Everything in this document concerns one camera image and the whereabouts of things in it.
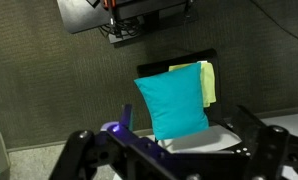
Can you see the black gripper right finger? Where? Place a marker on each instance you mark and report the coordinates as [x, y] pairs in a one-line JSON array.
[[271, 147]]

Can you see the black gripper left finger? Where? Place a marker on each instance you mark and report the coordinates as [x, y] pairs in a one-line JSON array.
[[131, 157]]

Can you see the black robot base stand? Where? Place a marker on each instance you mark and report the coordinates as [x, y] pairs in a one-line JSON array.
[[120, 20]]

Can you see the black perforated metal chair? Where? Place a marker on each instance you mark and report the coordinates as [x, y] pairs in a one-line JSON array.
[[218, 138]]

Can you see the teal pillow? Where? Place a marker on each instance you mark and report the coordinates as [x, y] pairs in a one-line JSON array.
[[175, 102]]

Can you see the yellow-green folded cloth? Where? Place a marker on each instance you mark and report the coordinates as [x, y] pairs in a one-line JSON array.
[[208, 88]]

